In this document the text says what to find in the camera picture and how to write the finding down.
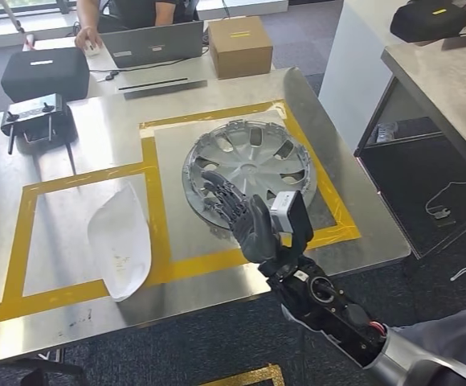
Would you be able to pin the grey laptop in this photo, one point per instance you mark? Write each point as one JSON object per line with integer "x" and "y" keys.
{"x": 152, "y": 45}

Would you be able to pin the black case yellow label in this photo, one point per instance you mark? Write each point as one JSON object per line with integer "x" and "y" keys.
{"x": 426, "y": 21}

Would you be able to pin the cardboard box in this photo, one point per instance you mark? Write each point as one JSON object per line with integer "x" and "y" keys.
{"x": 240, "y": 50}

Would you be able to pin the person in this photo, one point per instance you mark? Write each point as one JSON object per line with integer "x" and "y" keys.
{"x": 136, "y": 10}

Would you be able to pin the white pole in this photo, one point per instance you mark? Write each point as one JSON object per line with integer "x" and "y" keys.
{"x": 14, "y": 18}

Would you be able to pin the grey wheel cover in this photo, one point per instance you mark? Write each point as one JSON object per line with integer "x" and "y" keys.
{"x": 249, "y": 154}

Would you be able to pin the white computer mouse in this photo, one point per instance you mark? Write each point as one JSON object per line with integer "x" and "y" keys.
{"x": 92, "y": 50}

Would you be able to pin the yellow bench marking tape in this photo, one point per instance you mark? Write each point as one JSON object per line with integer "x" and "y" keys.
{"x": 157, "y": 213}

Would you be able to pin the yellow floor tape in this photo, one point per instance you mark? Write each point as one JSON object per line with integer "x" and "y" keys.
{"x": 249, "y": 375}

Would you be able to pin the black case white label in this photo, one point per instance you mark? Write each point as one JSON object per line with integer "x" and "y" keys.
{"x": 44, "y": 77}

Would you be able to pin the steel workbench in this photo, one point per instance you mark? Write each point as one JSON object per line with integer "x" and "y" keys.
{"x": 96, "y": 133}

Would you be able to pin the white plastic shell part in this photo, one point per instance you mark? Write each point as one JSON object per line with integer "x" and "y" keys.
{"x": 120, "y": 245}

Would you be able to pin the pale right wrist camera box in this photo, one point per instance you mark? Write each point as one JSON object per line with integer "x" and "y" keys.
{"x": 297, "y": 218}

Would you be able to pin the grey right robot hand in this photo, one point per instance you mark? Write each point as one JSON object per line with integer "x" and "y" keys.
{"x": 257, "y": 229}

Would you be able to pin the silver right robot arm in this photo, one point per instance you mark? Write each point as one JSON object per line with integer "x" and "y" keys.
{"x": 329, "y": 314}

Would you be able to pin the black remote controller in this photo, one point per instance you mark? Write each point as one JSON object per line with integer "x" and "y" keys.
{"x": 32, "y": 114}

